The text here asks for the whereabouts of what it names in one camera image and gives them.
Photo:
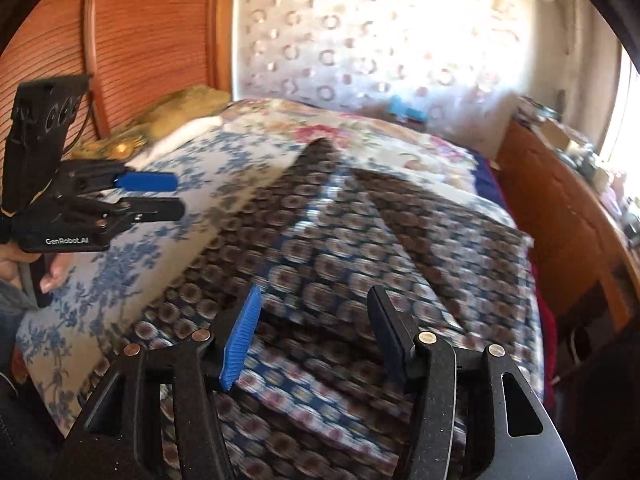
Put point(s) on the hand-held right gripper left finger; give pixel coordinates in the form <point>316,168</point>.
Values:
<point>240,340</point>

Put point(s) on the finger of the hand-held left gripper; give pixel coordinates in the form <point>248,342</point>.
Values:
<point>150,181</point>
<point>155,210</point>

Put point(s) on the white pillow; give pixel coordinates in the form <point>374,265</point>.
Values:
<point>185,132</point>

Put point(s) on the white circle pattern curtain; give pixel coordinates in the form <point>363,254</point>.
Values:
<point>350,35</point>

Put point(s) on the dark chair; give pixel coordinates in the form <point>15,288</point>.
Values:
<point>610,385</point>

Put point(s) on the wooden desk with clutter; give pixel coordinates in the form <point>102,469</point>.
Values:
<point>550,210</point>

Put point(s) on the red blanket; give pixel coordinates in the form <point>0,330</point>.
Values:
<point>542,285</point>

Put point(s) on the wooden headboard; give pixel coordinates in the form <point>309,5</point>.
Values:
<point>150,35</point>

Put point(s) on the person's left hand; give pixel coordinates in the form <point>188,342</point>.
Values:
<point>55,272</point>

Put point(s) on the pile of small clutter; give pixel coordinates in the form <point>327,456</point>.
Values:
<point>575,145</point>

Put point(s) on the white blue floral bedspread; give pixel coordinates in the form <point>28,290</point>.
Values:
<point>150,240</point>

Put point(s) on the person's dark trouser leg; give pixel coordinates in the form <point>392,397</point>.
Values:
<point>25,435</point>

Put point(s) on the person's left forearm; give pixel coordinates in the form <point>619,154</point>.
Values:
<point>12,297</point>

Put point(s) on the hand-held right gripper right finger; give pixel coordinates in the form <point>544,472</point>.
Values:
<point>387,330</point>

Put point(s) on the turquoise box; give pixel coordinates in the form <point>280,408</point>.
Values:
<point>407,109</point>

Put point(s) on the gold pillow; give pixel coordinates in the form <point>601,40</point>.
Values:
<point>190,102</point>

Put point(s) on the bright window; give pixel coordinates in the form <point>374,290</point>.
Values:
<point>622,110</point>

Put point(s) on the navy medallion print garment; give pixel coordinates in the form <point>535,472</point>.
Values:
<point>325,270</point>

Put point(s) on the navy blue blanket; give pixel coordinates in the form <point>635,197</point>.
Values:
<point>487,180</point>

